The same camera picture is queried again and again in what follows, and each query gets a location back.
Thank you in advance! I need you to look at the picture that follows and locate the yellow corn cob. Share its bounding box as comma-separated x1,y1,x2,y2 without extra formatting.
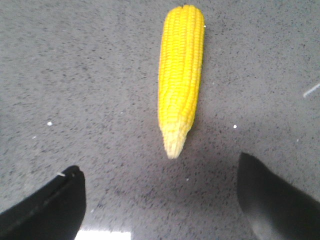
158,5,206,159

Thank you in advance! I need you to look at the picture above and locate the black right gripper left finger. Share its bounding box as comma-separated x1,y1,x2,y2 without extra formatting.
0,165,87,240

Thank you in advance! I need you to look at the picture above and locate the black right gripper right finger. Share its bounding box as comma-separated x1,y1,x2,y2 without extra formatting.
237,152,320,240

